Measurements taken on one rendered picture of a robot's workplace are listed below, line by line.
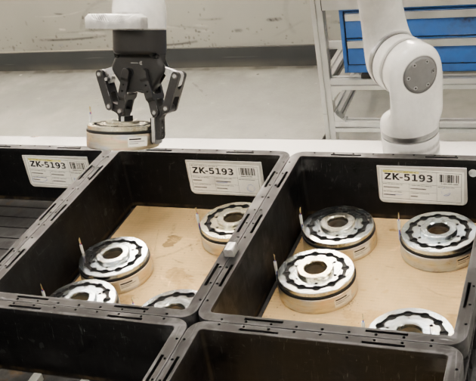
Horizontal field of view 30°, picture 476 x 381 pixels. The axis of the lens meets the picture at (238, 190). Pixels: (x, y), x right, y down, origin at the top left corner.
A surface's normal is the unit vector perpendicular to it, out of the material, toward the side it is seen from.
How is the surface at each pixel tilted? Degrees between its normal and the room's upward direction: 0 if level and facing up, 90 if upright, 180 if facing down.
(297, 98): 0
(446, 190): 90
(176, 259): 0
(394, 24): 100
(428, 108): 90
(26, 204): 0
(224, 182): 90
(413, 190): 90
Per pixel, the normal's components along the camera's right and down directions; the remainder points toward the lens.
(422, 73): 0.41, 0.42
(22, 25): -0.32, 0.51
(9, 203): -0.15, -0.86
